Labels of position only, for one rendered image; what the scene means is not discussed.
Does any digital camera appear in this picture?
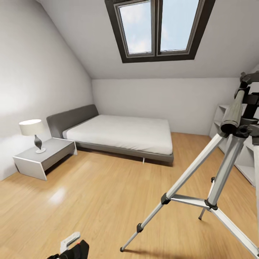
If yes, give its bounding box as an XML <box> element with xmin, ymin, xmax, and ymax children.
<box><xmin>78</xmin><ymin>240</ymin><xmax>89</xmax><ymax>259</ymax></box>

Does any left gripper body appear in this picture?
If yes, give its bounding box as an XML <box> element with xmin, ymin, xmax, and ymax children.
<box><xmin>61</xmin><ymin>243</ymin><xmax>82</xmax><ymax>259</ymax></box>

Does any camera tripod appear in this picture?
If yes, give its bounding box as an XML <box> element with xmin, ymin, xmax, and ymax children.
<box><xmin>120</xmin><ymin>71</ymin><xmax>259</xmax><ymax>259</ymax></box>

